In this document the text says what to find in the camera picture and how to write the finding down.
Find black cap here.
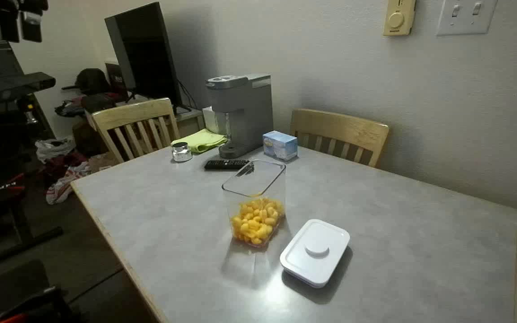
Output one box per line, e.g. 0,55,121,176
73,66,111,97

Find clear plastic water tank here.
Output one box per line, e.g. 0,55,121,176
200,104,220,134

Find pile of clothes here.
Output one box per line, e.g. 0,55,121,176
41,151,120,206

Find white container lid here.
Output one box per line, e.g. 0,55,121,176
277,217,351,291

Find black bar camera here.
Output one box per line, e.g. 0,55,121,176
0,70,57,100

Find yellow snack pieces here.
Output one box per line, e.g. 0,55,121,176
229,195,286,247

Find grey coffee maker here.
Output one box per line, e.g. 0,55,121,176
204,72,274,161

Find white light switch plate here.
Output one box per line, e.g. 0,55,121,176
434,0,498,38

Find clear plastic container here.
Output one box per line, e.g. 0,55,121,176
218,158,288,249

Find lime green cloth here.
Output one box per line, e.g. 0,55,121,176
170,127,227,156

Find black red bag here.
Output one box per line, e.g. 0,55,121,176
0,285,80,323

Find black flat screen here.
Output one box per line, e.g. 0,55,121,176
102,0,182,109

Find blue white cardboard box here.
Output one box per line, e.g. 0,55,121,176
261,129,299,163

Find light wooden chair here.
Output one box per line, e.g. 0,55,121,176
89,95,181,165
288,106,391,169

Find black stand frame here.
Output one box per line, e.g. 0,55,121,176
0,172,64,265

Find black remote control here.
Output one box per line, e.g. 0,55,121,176
202,156,251,172

